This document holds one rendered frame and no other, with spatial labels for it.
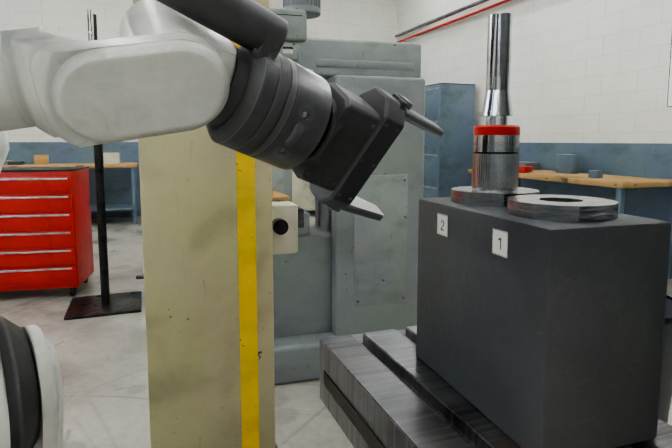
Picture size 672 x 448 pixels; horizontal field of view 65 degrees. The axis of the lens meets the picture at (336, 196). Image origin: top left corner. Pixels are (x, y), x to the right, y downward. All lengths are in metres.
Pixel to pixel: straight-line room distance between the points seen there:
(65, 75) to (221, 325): 1.55
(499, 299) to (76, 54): 0.37
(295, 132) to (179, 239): 1.37
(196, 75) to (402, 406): 0.35
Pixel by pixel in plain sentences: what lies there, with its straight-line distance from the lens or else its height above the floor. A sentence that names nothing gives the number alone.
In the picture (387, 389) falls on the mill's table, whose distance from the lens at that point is 0.57.
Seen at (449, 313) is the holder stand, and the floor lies 1.06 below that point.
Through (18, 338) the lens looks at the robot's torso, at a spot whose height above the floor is 1.05.
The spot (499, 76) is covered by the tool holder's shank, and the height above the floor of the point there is 1.30.
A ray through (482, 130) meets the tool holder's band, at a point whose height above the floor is 1.24.
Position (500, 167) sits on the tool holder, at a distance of 0.56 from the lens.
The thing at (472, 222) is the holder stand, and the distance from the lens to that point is 0.50.
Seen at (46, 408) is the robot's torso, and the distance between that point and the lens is 0.57.
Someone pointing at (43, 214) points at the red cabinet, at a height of 0.67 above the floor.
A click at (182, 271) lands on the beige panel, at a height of 0.81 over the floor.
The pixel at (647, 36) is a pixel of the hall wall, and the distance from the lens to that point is 5.96.
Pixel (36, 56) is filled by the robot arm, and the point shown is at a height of 1.28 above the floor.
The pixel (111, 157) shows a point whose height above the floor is 0.98.
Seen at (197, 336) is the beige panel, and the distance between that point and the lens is 1.86.
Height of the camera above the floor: 1.23
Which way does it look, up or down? 6 degrees down
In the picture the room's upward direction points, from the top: straight up
